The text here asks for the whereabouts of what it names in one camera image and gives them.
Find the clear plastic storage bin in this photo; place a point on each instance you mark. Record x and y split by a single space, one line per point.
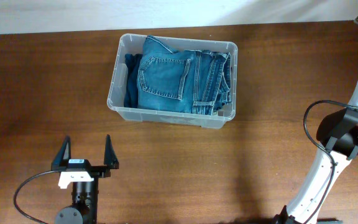
132 44

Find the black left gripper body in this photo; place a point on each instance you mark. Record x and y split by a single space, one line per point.
100 172

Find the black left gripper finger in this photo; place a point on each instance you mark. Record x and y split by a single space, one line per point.
63 156
110 158

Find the dark blue jeans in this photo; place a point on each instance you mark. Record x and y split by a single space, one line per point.
188 81

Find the dark blue shirt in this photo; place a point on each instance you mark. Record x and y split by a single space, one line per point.
132 62

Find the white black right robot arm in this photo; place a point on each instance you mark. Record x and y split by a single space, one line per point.
337 145

